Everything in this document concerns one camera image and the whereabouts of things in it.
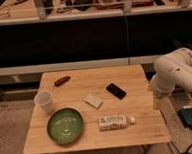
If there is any white labelled plastic bottle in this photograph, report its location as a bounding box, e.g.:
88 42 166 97
98 115 136 131

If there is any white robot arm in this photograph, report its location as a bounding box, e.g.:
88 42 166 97
149 47 192 109

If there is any green ceramic bowl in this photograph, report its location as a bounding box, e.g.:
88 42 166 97
46 108 83 145

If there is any black foot pedal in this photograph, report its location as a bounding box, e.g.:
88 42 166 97
178 108 192 128

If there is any black smartphone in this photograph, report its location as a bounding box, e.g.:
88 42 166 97
106 83 127 100

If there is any wooden table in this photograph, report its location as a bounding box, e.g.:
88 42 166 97
23 65 171 154

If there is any brown sausage toy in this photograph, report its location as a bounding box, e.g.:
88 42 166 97
54 76 71 87

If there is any white paper cup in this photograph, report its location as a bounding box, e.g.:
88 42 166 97
34 90 54 113

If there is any long shelf workbench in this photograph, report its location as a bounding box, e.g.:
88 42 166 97
0 0 192 76

